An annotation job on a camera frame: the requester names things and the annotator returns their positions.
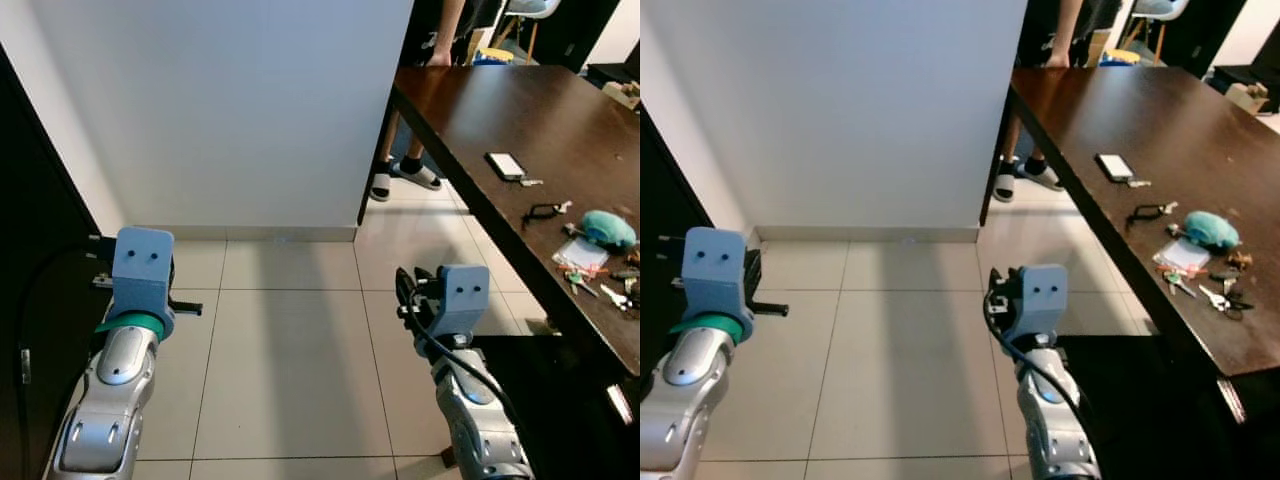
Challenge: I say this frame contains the white smartphone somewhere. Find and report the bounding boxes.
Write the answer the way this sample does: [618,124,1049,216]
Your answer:
[485,151,528,183]
[1094,153,1136,183]

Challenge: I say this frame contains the black carabiner with key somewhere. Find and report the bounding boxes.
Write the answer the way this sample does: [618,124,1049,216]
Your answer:
[1127,201,1179,229]
[523,200,573,227]

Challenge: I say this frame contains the dark brown wooden table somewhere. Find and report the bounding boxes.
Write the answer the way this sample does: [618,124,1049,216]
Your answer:
[1008,65,1280,379]
[390,65,641,379]

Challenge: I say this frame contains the person in dark clothes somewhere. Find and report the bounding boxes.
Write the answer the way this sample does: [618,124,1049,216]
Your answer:
[998,0,1121,191]
[372,0,506,186]

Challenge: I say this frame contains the black cabinet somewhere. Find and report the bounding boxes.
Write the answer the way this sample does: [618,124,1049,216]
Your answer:
[1165,0,1280,76]
[530,0,623,73]

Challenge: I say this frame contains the white chair wooden legs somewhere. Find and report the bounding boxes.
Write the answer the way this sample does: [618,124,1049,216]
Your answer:
[1118,0,1191,63]
[495,0,563,63]

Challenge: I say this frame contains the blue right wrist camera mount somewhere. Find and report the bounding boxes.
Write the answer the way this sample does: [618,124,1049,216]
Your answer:
[437,264,491,343]
[1015,264,1069,343]

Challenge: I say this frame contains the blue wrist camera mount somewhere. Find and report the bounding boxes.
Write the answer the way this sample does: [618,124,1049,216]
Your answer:
[110,227,177,319]
[437,264,491,343]
[1015,264,1069,343]
[682,227,749,319]

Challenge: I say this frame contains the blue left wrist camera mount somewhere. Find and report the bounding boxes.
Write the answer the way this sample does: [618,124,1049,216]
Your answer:
[682,227,749,319]
[110,227,177,319]

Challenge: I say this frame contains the teal pouch keychain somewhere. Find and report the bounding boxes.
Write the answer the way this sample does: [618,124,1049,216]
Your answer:
[562,209,638,250]
[1164,210,1241,250]

